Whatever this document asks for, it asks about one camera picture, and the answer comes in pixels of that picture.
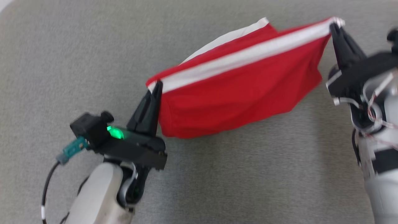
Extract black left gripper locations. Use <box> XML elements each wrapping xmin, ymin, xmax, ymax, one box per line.
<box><xmin>93</xmin><ymin>80</ymin><xmax>168</xmax><ymax>171</ymax></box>

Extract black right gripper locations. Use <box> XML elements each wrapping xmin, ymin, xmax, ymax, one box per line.
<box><xmin>326</xmin><ymin>23</ymin><xmax>398</xmax><ymax>100</ymax></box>

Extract red shorts with white stripe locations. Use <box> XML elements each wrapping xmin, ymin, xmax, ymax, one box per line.
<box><xmin>146</xmin><ymin>16</ymin><xmax>345</xmax><ymax>139</ymax></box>

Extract white and red wire bundle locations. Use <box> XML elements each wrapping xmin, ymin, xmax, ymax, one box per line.
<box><xmin>362</xmin><ymin>73</ymin><xmax>398</xmax><ymax>147</ymax></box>

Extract teal left camera connector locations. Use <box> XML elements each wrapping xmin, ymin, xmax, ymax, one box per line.
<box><xmin>56</xmin><ymin>136</ymin><xmax>90</xmax><ymax>165</ymax></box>

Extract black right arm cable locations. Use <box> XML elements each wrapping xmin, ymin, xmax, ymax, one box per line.
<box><xmin>352</xmin><ymin>128</ymin><xmax>362</xmax><ymax>166</ymax></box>

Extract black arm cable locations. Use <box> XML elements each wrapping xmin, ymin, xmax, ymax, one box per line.
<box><xmin>41</xmin><ymin>161</ymin><xmax>61</xmax><ymax>224</ymax></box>
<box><xmin>352</xmin><ymin>128</ymin><xmax>362</xmax><ymax>166</ymax></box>

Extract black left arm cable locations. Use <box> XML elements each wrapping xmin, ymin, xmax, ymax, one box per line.
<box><xmin>41</xmin><ymin>161</ymin><xmax>61</xmax><ymax>224</ymax></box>

